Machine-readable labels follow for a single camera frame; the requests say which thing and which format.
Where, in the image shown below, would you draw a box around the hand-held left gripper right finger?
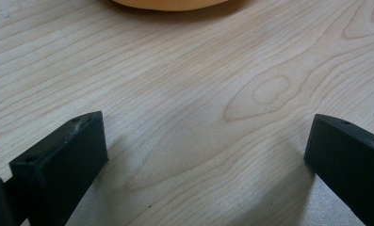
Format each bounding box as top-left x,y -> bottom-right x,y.
303,113 -> 374,226

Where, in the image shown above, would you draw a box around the orange plush toy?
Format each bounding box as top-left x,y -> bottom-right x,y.
112,0 -> 230,12

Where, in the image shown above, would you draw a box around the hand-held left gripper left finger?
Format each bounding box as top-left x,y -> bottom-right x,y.
8,110 -> 109,226

